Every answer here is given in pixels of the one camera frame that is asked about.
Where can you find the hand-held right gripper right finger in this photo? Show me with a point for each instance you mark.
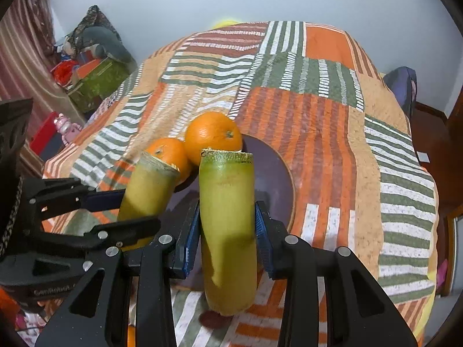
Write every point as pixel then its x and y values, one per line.
pixel 263 238

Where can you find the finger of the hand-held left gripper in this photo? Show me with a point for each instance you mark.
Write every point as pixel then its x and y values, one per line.
pixel 105 199
pixel 119 229

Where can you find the large green-yellow banana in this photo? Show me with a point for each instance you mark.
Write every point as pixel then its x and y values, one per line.
pixel 228 224

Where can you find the green cardboard box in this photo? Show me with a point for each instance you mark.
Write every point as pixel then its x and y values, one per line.
pixel 96 81

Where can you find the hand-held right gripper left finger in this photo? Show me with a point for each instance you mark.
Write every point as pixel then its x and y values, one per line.
pixel 188 240

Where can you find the dark purple round plate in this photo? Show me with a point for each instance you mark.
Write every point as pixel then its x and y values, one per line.
pixel 273 173

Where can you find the small orange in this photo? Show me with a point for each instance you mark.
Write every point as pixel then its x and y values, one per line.
pixel 170 153

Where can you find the patchwork striped blanket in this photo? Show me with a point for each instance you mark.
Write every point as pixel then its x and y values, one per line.
pixel 307 115

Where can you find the red plastic bag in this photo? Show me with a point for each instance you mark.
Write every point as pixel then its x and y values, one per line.
pixel 64 70

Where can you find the striped brown curtain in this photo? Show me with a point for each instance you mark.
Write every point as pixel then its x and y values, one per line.
pixel 21 50

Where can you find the large orange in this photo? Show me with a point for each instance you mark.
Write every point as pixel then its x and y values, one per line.
pixel 212 133

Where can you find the purple bag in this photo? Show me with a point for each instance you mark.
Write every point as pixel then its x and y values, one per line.
pixel 401 86

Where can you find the yellow pillow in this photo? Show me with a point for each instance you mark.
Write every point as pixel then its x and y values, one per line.
pixel 226 24

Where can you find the small green-yellow banana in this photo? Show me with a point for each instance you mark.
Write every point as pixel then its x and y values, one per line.
pixel 146 195

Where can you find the pink toy figure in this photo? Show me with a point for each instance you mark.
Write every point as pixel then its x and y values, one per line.
pixel 65 128

